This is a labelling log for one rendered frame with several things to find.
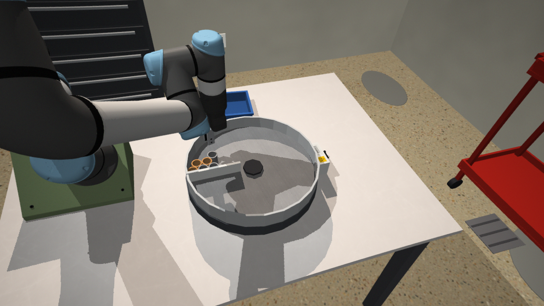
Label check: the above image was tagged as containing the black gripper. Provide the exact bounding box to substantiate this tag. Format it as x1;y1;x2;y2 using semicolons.
196;74;227;145

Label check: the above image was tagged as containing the blue crate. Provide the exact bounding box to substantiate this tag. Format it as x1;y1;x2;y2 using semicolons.
225;91;254;119

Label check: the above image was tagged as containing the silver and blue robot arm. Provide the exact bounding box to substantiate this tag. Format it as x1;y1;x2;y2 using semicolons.
0;0;225;186

